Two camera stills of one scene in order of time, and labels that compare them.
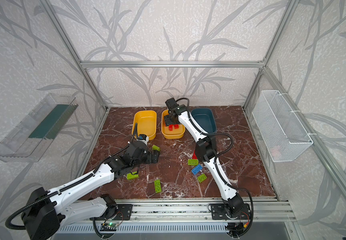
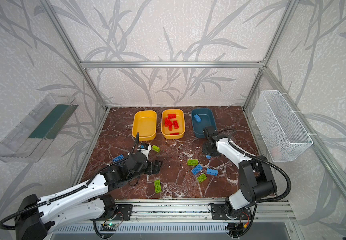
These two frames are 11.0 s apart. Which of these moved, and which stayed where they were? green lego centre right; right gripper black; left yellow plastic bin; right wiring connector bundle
Moved: right gripper black
Stayed: left yellow plastic bin; green lego centre right; right wiring connector bundle
